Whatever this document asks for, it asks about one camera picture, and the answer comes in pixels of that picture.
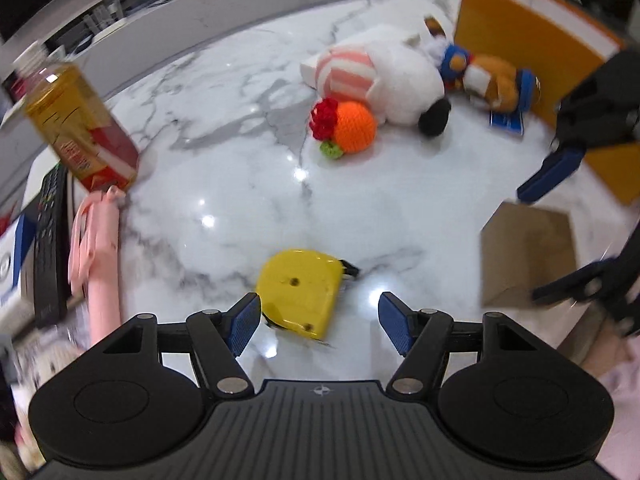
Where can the small brown cardboard box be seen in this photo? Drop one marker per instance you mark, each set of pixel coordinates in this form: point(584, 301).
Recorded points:
point(525, 250)

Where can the brown bear plush blue outfit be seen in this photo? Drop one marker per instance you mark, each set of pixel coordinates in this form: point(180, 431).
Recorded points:
point(495, 77)

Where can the black remote control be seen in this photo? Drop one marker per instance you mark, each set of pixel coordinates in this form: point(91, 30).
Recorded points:
point(50, 250)

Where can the amber tea bottle red label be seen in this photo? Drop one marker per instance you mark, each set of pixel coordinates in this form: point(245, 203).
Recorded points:
point(75, 125)

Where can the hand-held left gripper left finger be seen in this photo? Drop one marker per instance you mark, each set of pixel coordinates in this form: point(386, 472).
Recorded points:
point(243, 322)

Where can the pink selfie stick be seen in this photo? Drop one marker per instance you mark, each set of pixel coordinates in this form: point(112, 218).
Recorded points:
point(102, 285)

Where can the white and blue box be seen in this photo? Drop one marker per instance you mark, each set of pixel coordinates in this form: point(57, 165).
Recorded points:
point(10, 270)

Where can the crochet orange with red flower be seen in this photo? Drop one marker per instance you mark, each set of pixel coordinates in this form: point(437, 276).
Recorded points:
point(355, 127)

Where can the white plush dog striped hat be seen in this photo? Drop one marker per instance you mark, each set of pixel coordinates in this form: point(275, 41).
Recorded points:
point(400, 80)

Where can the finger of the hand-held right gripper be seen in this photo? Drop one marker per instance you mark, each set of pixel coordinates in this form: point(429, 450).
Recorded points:
point(550, 175)
point(575, 282)

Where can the orange cardboard storage box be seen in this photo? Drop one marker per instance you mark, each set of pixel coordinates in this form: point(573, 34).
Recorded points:
point(500, 25)

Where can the yellow tape measure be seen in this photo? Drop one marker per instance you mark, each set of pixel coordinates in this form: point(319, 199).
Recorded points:
point(300, 285)

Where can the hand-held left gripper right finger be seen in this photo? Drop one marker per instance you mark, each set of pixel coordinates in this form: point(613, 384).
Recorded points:
point(395, 322)

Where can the blue tag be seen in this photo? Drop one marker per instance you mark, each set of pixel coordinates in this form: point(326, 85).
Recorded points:
point(506, 123)

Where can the white rectangular box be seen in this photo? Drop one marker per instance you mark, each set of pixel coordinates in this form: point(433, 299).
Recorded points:
point(310, 72)

